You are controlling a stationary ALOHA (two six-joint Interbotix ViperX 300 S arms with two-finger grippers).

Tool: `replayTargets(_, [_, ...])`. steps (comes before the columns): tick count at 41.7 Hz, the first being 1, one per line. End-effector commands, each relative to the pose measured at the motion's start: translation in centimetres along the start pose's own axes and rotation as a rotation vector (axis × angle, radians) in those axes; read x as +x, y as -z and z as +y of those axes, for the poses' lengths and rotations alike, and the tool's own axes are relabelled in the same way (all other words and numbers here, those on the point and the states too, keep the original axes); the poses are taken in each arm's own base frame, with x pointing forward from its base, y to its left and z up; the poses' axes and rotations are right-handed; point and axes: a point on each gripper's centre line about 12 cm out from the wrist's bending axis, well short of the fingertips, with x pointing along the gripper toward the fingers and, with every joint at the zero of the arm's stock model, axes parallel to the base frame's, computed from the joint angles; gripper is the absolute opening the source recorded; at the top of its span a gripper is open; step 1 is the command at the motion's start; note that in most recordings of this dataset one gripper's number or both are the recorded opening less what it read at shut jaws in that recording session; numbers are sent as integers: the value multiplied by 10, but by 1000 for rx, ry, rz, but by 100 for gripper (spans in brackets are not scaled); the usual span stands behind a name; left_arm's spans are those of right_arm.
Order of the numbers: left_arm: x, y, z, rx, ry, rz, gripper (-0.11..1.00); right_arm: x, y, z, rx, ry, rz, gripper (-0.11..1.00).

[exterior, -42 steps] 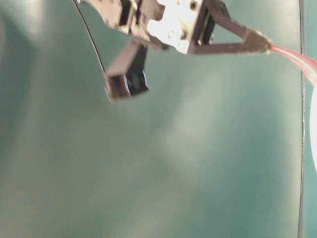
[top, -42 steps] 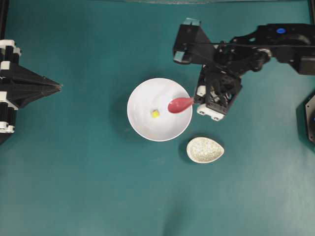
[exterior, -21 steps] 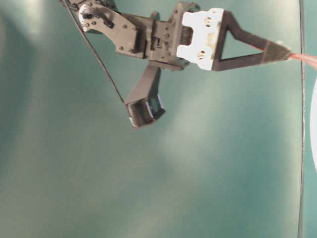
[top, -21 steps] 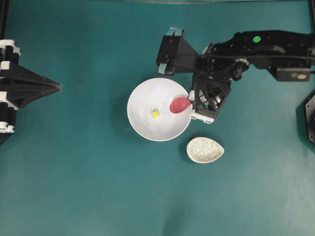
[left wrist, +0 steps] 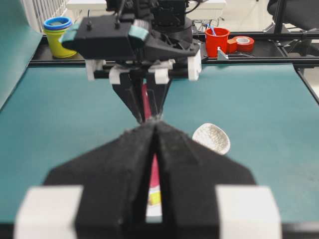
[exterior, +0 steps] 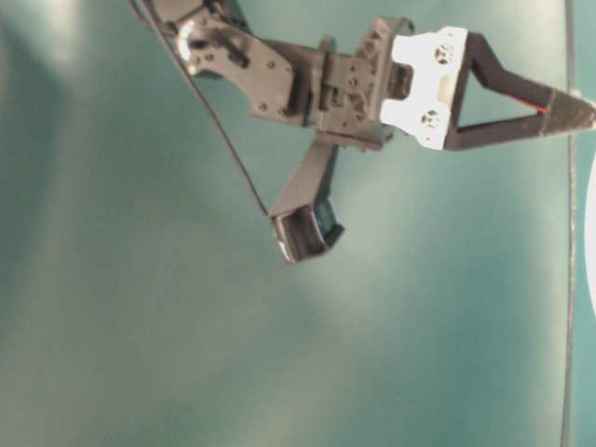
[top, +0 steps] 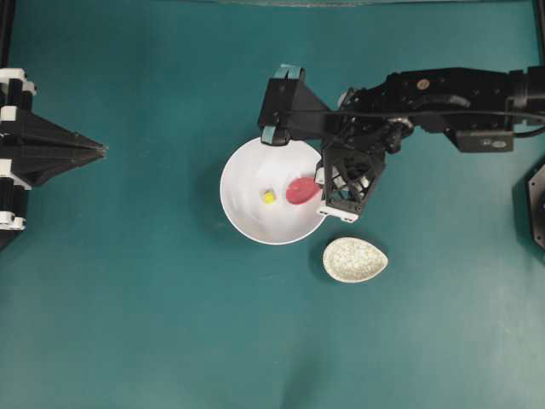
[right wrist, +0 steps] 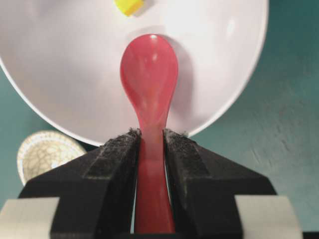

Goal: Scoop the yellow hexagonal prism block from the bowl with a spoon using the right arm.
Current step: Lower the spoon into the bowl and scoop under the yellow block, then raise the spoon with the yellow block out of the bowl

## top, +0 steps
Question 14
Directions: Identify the teal-tipped right gripper finger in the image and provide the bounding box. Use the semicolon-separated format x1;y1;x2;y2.
275;64;305;80
261;125;291;147

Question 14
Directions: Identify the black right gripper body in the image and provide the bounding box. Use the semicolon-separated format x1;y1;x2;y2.
258;78;340;141

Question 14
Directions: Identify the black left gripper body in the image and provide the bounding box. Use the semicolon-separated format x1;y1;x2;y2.
1;68;106;249

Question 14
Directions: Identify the pink ceramic spoon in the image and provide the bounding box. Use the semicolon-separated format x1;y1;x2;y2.
285;177;321;205

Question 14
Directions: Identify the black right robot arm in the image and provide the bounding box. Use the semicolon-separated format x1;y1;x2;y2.
258;66;544;155

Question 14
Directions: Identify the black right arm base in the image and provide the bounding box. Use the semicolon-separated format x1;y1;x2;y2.
512;157;544;261

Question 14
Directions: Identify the white round bowl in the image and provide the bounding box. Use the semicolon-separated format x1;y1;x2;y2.
219;138;325;245

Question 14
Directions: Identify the yellow hexagonal prism block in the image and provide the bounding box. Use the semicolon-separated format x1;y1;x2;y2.
263;190;276;205

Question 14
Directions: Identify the speckled egg-shaped spoon rest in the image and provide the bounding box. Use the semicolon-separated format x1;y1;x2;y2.
323;237;388;284

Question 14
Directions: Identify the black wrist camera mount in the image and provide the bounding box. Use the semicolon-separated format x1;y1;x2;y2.
314;147;386;223

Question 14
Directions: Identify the black left frame rail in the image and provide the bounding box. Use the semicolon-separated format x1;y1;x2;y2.
0;0;16;68

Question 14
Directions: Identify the black frame rail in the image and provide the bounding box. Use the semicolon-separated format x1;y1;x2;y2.
0;0;16;68
533;0;545;65

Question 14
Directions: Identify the black right frame rail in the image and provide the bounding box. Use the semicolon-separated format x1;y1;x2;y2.
533;0;545;65

